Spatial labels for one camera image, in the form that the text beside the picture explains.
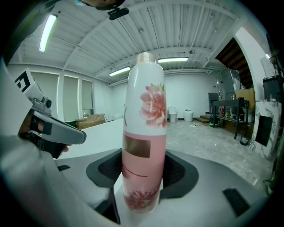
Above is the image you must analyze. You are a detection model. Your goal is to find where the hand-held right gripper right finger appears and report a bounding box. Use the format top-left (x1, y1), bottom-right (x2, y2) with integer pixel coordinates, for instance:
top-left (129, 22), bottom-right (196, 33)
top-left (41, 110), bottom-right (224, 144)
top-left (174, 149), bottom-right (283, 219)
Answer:
top-left (55, 148), bottom-right (271, 227)

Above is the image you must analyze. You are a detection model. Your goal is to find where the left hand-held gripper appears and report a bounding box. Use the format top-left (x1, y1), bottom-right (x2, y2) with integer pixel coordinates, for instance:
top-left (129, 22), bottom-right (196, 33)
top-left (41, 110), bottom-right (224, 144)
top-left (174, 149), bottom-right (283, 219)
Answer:
top-left (14, 67), bottom-right (87, 145)

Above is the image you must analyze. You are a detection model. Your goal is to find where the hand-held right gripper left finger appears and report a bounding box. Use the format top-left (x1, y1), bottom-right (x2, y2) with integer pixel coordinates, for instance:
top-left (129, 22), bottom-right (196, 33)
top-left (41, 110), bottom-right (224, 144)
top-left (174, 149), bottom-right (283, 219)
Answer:
top-left (0, 57), bottom-right (122, 227)

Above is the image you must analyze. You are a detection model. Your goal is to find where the pink bottle white cap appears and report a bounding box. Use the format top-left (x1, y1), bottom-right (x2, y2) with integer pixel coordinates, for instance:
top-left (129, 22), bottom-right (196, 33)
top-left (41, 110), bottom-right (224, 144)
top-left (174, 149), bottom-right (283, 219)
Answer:
top-left (121, 52), bottom-right (167, 213)

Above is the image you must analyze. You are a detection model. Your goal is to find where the person's left hand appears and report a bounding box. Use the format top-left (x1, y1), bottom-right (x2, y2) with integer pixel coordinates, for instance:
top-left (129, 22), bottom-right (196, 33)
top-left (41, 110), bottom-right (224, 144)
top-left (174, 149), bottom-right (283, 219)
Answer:
top-left (19, 113), bottom-right (45, 140)

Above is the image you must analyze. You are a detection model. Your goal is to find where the large cardboard box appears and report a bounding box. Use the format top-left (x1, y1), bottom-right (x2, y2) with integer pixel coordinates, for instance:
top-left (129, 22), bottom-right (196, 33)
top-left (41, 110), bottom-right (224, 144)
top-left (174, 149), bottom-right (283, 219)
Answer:
top-left (74, 113), bottom-right (106, 130)

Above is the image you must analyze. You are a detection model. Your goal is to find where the window roller blind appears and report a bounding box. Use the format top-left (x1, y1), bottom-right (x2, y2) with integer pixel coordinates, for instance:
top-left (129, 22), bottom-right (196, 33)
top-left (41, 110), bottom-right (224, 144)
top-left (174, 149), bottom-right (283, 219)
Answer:
top-left (63, 75), bottom-right (79, 122)
top-left (30, 71), bottom-right (60, 122)
top-left (81, 79), bottom-right (94, 110)

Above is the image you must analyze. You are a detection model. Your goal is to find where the dark green canister vacuum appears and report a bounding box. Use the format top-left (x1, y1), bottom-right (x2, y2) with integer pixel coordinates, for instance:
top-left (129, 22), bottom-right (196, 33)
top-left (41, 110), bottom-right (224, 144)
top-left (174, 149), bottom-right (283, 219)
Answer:
top-left (209, 113), bottom-right (220, 129)

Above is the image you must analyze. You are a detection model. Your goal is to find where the wooden step platform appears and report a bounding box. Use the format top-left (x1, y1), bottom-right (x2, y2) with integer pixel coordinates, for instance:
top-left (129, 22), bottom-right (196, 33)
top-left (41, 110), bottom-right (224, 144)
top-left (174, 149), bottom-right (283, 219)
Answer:
top-left (194, 114), bottom-right (211, 124)

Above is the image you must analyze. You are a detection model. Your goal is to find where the white round bin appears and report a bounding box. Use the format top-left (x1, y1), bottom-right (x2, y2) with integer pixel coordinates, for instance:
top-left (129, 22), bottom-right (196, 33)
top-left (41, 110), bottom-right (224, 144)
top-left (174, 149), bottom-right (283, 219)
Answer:
top-left (183, 108), bottom-right (194, 122)

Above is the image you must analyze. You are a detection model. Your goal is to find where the black metal rack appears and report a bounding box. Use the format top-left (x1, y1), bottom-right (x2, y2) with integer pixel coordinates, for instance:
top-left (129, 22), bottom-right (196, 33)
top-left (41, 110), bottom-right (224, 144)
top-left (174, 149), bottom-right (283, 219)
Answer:
top-left (212, 98), bottom-right (249, 140)

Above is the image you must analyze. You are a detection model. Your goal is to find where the ceiling tube light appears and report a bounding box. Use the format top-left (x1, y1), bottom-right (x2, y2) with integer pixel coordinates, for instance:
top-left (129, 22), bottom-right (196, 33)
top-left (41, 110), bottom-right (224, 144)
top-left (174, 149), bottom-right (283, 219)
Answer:
top-left (158, 56), bottom-right (189, 63)
top-left (39, 13), bottom-right (59, 53)
top-left (108, 66), bottom-right (131, 77)

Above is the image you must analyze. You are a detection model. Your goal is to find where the marble cabinet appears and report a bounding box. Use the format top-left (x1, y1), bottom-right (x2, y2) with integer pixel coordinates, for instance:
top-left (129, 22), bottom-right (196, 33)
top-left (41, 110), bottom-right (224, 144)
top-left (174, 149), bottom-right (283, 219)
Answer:
top-left (248, 101), bottom-right (282, 159)

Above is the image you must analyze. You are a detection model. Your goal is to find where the brown cardboard box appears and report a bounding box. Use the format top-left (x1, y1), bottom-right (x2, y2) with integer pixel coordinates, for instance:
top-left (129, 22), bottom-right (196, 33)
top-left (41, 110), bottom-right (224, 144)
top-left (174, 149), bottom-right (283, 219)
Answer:
top-left (234, 88), bottom-right (256, 105)

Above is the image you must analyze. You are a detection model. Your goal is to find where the silver refrigerator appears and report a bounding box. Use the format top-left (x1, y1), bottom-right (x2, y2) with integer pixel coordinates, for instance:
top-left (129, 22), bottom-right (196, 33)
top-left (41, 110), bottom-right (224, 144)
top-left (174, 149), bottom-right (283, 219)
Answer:
top-left (215, 67), bottom-right (242, 102)

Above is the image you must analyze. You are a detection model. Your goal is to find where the black bin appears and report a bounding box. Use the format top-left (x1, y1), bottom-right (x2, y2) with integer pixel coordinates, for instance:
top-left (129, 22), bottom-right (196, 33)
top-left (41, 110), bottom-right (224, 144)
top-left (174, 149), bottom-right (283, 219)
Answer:
top-left (262, 75), bottom-right (284, 103)

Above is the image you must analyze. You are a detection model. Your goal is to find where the person's face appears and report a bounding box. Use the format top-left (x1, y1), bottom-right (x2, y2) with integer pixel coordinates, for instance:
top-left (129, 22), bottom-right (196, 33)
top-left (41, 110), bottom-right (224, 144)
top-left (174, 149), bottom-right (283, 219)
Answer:
top-left (74, 0), bottom-right (126, 11)

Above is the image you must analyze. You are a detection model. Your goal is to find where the black wire basket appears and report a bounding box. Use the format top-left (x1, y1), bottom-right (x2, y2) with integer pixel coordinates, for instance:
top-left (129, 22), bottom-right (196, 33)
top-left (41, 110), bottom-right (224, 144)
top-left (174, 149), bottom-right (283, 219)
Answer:
top-left (239, 130), bottom-right (250, 146)

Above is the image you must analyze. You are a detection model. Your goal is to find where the black head-mounted camera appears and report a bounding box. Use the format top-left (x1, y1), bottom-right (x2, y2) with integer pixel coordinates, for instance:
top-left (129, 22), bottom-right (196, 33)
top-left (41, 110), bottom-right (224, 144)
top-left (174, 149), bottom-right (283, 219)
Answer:
top-left (107, 8), bottom-right (130, 21)

